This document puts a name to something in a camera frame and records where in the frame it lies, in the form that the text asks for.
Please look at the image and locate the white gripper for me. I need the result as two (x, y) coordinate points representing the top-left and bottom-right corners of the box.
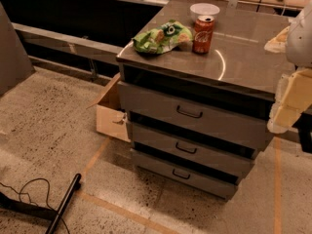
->
(264, 1), (312, 134)

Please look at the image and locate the grey bottom drawer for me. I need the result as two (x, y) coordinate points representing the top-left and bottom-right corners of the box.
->
(131, 149), (238, 201)

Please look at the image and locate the grey drawer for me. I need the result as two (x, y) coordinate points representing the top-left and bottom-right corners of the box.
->
(118, 82), (273, 150)
(127, 124), (254, 181)
(131, 149), (238, 201)

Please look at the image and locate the grey top drawer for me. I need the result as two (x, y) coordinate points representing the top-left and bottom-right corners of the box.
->
(118, 82), (273, 150)

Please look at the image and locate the grey metal drawer cabinet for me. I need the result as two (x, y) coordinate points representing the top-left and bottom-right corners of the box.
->
(116, 0), (296, 201)

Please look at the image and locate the grey middle drawer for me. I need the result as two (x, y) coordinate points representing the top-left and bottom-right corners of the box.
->
(127, 124), (254, 181)

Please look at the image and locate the red soda can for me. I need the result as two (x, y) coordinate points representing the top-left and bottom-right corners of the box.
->
(193, 16), (215, 54)

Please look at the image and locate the green snack bag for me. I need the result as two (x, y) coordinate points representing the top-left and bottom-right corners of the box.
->
(133, 19), (193, 55)

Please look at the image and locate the cardboard box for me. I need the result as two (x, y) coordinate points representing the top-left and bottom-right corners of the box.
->
(89, 73), (130, 142)

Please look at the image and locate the grey panel at left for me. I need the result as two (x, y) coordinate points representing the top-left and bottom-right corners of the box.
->
(0, 3), (35, 96)

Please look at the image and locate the black stand leg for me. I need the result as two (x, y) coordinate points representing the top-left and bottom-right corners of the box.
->
(0, 174), (82, 234)

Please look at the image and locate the grey metal rail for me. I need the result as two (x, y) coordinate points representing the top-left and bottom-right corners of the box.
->
(13, 23), (122, 65)

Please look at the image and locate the black floor cable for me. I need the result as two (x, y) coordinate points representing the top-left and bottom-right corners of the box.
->
(0, 177), (71, 234)

